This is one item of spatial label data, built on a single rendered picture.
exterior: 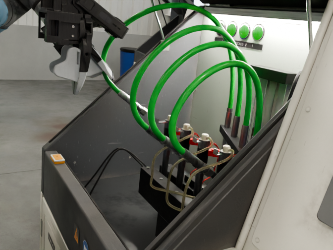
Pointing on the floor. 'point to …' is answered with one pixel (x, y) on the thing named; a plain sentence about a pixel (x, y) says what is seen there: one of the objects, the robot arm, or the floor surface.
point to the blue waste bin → (126, 58)
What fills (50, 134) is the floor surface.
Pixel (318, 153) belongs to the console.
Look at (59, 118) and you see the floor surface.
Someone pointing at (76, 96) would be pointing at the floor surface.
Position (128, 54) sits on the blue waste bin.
